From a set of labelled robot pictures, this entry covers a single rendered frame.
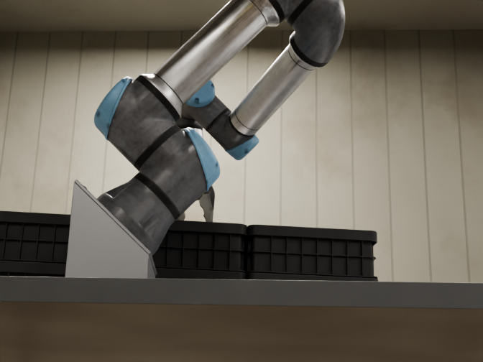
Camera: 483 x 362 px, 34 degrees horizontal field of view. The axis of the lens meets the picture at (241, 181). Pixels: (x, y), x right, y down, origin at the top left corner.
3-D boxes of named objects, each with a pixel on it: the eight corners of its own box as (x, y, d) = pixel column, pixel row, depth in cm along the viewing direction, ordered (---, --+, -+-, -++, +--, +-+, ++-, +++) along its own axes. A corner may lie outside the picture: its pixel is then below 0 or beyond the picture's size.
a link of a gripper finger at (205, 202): (218, 233, 193) (207, 198, 196) (220, 228, 188) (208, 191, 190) (206, 237, 193) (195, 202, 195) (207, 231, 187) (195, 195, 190)
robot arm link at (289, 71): (379, 16, 162) (252, 150, 196) (340, -22, 163) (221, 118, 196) (356, 34, 154) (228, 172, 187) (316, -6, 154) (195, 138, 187)
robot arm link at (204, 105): (233, 100, 185) (222, 117, 195) (200, 65, 186) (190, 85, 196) (210, 120, 182) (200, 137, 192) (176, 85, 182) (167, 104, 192)
